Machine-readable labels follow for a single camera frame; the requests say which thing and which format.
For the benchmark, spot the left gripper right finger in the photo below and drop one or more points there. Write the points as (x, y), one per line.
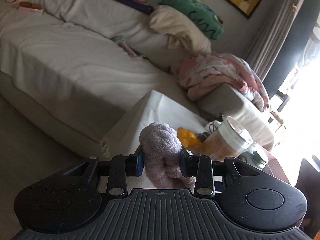
(188, 163)

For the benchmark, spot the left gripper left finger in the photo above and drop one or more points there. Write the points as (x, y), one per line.
(134, 163)

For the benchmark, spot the orange yellow fabric flower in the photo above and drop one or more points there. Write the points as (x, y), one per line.
(187, 138)

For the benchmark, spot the purple fluffy scrunchie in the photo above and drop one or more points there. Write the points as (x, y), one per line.
(161, 149)

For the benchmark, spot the clear jar white lid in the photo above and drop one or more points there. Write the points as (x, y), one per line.
(230, 139)

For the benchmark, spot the green lid glass jar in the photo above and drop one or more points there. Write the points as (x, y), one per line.
(255, 156)

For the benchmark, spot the pink floral blanket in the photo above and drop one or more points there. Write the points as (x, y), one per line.
(201, 75)

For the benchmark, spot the small teal toy on sofa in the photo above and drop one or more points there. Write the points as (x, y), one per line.
(121, 42)

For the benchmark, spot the beige cushion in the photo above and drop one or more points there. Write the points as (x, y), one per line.
(181, 31)

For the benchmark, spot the grey covered sofa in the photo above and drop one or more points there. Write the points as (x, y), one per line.
(62, 71)

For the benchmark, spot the green plush pillow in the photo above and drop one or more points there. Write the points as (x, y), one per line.
(200, 14)

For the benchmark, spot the beige curtain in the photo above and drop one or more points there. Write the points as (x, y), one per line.
(271, 38)

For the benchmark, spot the dark book on sofa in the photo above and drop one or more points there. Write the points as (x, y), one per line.
(138, 5)

